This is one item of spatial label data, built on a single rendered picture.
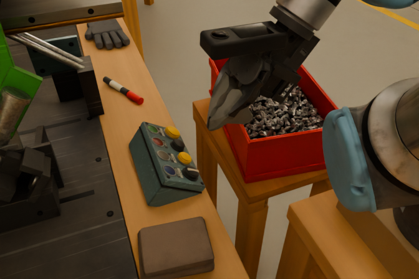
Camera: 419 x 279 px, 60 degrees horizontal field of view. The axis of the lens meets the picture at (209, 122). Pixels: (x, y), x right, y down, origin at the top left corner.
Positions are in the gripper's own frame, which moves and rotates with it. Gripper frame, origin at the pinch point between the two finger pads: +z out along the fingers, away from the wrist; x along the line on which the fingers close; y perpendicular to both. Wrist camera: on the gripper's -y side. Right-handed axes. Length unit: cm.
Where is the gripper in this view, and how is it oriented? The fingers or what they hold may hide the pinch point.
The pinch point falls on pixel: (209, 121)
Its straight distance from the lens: 57.9
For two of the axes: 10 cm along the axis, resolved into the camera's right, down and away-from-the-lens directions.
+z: -5.3, 7.6, 3.7
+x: -3.8, -6.0, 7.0
